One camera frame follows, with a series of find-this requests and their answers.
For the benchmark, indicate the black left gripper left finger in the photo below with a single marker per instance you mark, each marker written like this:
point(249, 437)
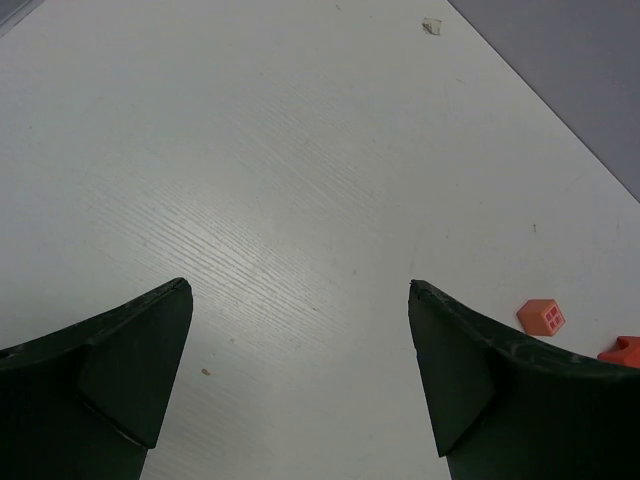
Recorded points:
point(88, 401)

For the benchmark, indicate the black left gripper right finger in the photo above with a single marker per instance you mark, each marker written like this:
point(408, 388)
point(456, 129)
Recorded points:
point(504, 405)

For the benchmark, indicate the red-orange rectangular block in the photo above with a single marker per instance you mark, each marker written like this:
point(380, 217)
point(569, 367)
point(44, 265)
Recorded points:
point(626, 352)

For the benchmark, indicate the orange cube with window print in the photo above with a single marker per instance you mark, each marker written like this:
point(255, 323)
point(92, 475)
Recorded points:
point(541, 317)

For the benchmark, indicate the scrap of clear tape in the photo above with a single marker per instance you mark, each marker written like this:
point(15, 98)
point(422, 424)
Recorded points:
point(432, 26)

